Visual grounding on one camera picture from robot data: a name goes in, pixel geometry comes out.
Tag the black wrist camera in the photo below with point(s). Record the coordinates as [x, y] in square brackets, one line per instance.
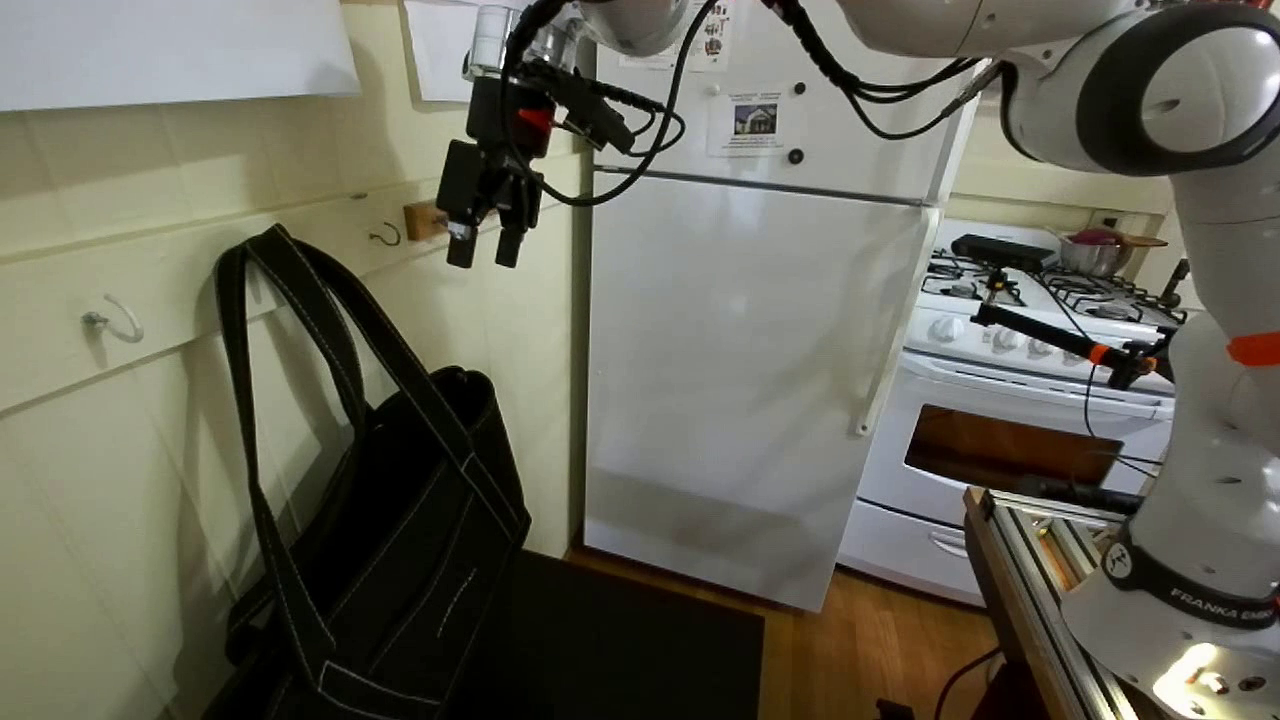
[584, 104]

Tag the aluminium profile frame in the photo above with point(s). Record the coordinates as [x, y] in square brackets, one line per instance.
[1033, 600]

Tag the small white wall paper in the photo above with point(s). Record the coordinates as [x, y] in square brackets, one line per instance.
[444, 46]

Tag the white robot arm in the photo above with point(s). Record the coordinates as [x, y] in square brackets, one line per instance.
[1207, 442]

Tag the white refrigerator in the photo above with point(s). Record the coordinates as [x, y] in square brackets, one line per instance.
[744, 385]

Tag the black square side table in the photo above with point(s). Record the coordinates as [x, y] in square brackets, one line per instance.
[625, 647]

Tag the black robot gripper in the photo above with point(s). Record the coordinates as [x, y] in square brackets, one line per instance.
[498, 166]

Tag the photo fridge magnet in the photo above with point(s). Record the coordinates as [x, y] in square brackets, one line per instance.
[752, 118]

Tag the white gas stove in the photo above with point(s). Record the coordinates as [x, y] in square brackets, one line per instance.
[1001, 402]

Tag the large white wall sheet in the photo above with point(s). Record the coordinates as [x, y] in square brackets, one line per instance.
[175, 46]

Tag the black tote bag white stitching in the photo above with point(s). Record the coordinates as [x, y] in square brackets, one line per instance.
[400, 562]

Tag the black frying pan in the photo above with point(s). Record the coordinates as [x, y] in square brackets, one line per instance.
[1001, 250]

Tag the red cooking pot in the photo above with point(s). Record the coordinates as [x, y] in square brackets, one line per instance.
[1099, 252]

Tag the metal coat hook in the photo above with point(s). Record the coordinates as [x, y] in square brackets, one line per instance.
[384, 234]
[112, 322]

